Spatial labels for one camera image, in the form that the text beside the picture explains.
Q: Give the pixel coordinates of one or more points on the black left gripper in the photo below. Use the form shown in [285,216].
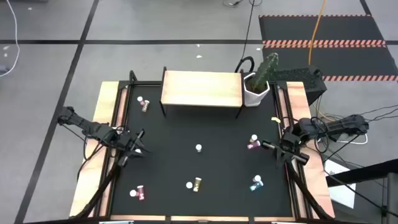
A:
[129,144]

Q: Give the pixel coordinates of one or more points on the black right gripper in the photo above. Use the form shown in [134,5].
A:
[289,144]

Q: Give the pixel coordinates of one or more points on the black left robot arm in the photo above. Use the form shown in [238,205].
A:
[90,127]

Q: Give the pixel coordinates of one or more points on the yellow tape piece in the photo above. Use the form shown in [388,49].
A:
[275,119]

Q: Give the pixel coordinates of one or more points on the white paper sheet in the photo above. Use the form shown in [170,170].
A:
[340,183]

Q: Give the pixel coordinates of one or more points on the black table mat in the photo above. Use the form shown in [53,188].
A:
[217,174]

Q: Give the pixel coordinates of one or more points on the white plant pot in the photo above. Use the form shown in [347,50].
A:
[252,98]

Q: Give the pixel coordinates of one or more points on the black speckled box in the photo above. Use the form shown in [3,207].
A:
[306,84]

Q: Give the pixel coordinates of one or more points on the green cactus plant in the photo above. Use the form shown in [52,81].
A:
[264,73]

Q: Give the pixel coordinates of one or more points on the black hazard-striped floor mat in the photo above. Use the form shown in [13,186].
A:
[342,28]

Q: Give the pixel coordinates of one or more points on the silver metal bracket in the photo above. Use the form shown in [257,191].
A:
[116,222]
[284,222]

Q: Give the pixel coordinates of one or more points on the black aluminium table frame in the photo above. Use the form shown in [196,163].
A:
[146,83]

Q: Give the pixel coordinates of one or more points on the wooden shelf black frame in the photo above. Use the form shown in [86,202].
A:
[202,88]

